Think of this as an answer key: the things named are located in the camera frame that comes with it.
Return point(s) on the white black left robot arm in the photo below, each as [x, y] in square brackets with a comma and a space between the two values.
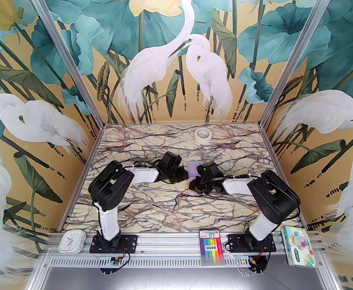
[109, 186]

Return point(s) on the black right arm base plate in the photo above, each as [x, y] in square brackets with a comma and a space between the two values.
[236, 243]

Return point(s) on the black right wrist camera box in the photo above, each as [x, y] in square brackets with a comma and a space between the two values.
[196, 185]

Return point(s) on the white alarm clock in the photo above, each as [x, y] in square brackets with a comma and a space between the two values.
[71, 242]

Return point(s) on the black bracket with yellow connector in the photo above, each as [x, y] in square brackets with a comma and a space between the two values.
[256, 264]

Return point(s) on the aluminium table edge rail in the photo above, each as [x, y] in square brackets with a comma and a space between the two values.
[95, 145]
[268, 145]
[164, 124]

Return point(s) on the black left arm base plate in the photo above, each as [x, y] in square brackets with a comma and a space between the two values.
[128, 243]

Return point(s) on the small green circuit board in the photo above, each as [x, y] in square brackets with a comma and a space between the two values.
[114, 261]

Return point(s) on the purple paper sheet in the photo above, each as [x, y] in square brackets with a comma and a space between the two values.
[193, 169]

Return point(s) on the aluminium corner post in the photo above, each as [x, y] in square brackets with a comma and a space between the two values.
[295, 56]
[67, 56]

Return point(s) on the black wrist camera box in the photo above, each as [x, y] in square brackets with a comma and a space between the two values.
[196, 185]
[181, 174]

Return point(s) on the coloured marker pen box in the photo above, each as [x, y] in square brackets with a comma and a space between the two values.
[211, 246]

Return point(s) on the cartoon print tissue pack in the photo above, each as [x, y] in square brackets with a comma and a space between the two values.
[299, 246]

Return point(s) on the cream masking tape roll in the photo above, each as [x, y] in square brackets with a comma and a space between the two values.
[202, 136]

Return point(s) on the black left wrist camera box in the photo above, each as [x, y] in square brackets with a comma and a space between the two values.
[181, 174]

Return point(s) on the grey metal shelf panel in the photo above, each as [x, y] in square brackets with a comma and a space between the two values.
[179, 279]

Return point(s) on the aluminium frame beam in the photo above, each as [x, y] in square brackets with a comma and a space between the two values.
[170, 242]

